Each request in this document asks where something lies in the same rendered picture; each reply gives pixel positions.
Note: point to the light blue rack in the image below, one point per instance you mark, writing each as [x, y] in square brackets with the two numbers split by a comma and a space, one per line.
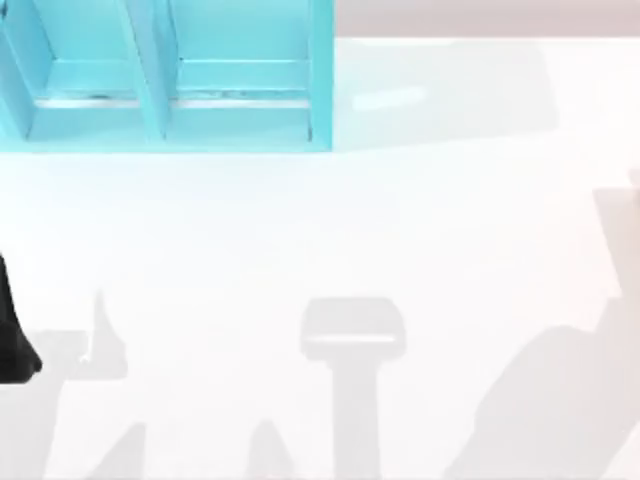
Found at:
[240, 75]

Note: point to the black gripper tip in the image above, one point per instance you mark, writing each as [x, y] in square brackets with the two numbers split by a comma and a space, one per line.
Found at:
[12, 350]

